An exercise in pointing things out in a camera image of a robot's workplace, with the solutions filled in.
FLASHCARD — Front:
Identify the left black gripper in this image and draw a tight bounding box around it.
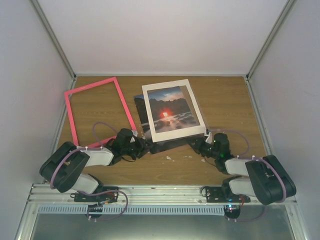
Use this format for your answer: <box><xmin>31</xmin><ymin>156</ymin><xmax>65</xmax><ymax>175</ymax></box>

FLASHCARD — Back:
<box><xmin>121</xmin><ymin>137</ymin><xmax>153</xmax><ymax>160</ymax></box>

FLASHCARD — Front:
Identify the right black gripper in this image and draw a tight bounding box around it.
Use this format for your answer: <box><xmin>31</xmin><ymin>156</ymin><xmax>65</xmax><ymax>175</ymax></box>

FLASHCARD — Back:
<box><xmin>186</xmin><ymin>137</ymin><xmax>219</xmax><ymax>159</ymax></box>

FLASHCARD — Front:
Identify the pink picture frame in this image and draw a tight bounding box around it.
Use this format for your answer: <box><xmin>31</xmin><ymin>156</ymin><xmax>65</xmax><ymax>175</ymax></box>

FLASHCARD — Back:
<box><xmin>58</xmin><ymin>76</ymin><xmax>141</xmax><ymax>147</ymax></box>

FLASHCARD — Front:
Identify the sunset landscape photo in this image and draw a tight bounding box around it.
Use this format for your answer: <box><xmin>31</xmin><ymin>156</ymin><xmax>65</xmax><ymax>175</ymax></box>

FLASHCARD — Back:
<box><xmin>133</xmin><ymin>86</ymin><xmax>201</xmax><ymax>155</ymax></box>

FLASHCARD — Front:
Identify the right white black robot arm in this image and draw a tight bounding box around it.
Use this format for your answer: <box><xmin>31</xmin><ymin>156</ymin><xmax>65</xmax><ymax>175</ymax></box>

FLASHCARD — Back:
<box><xmin>189</xmin><ymin>133</ymin><xmax>297</xmax><ymax>205</ymax></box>

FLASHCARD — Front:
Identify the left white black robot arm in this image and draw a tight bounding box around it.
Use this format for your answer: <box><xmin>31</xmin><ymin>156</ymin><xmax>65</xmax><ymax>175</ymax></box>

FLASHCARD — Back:
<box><xmin>39</xmin><ymin>128</ymin><xmax>153</xmax><ymax>202</ymax></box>

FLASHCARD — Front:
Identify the white paper mat border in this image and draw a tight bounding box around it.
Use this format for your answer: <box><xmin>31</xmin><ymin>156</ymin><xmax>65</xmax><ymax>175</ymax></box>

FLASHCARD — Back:
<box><xmin>142</xmin><ymin>79</ymin><xmax>203</xmax><ymax>143</ymax></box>

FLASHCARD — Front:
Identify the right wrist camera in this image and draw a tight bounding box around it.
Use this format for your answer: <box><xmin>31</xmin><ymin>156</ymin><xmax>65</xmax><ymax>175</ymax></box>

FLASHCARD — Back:
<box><xmin>204</xmin><ymin>128</ymin><xmax>213</xmax><ymax>144</ymax></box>

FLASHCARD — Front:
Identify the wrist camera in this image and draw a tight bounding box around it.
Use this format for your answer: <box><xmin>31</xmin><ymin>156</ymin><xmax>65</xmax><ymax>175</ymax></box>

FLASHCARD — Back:
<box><xmin>132</xmin><ymin>130</ymin><xmax>138</xmax><ymax>137</ymax></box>
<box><xmin>204</xmin><ymin>128</ymin><xmax>213</xmax><ymax>144</ymax></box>

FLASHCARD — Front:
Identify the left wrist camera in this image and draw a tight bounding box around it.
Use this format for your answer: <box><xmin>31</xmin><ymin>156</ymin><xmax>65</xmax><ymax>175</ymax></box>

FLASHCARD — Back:
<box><xmin>132</xmin><ymin>130</ymin><xmax>138</xmax><ymax>137</ymax></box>

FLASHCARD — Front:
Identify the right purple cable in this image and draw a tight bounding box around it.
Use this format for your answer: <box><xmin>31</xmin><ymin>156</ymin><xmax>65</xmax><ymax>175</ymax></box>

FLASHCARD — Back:
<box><xmin>211</xmin><ymin>128</ymin><xmax>288</xmax><ymax>202</ymax></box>

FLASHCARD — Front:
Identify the purple cable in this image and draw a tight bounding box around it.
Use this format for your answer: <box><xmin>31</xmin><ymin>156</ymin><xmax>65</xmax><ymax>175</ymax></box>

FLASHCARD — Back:
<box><xmin>211</xmin><ymin>128</ymin><xmax>288</xmax><ymax>202</ymax></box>
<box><xmin>49</xmin><ymin>121</ymin><xmax>118</xmax><ymax>190</ymax></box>

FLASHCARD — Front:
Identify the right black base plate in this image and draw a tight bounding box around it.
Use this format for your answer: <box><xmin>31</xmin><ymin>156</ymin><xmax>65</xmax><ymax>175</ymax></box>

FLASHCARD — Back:
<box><xmin>204</xmin><ymin>186</ymin><xmax>251</xmax><ymax>204</ymax></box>

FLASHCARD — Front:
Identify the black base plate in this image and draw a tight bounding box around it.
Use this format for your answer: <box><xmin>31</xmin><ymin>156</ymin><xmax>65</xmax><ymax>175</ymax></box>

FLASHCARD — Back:
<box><xmin>70</xmin><ymin>186</ymin><xmax>119</xmax><ymax>204</ymax></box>
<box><xmin>204</xmin><ymin>186</ymin><xmax>251</xmax><ymax>204</ymax></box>

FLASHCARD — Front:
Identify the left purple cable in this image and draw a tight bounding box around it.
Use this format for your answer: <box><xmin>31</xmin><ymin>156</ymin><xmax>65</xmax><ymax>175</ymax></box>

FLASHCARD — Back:
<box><xmin>49</xmin><ymin>121</ymin><xmax>118</xmax><ymax>190</ymax></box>

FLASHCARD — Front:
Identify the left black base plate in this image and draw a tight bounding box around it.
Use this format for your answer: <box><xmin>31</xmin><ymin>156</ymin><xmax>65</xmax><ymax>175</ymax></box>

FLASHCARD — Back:
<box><xmin>70</xmin><ymin>186</ymin><xmax>119</xmax><ymax>204</ymax></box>

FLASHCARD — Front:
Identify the aluminium mounting rail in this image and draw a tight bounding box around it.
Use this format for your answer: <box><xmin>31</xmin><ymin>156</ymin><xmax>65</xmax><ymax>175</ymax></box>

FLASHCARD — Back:
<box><xmin>27</xmin><ymin>183</ymin><xmax>297</xmax><ymax>206</ymax></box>

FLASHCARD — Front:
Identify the grey slotted cable duct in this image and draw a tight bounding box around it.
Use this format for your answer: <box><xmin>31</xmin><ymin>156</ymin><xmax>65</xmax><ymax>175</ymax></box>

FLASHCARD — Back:
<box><xmin>38</xmin><ymin>204</ymin><xmax>225</xmax><ymax>216</ymax></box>

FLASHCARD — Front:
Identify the right vertical aluminium post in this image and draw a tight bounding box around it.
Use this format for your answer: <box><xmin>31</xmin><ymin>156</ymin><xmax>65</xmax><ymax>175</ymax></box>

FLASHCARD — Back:
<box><xmin>245</xmin><ymin>0</ymin><xmax>297</xmax><ymax>81</ymax></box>

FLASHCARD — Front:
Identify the vertical aluminium post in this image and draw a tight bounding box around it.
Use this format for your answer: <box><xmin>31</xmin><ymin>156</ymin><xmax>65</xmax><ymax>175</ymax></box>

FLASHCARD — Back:
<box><xmin>29</xmin><ymin>0</ymin><xmax>77</xmax><ymax>81</ymax></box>
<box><xmin>245</xmin><ymin>0</ymin><xmax>297</xmax><ymax>81</ymax></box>

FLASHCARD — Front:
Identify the left vertical aluminium post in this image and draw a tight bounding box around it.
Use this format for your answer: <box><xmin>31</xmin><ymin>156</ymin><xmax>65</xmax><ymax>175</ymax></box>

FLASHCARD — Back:
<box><xmin>29</xmin><ymin>0</ymin><xmax>77</xmax><ymax>81</ymax></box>

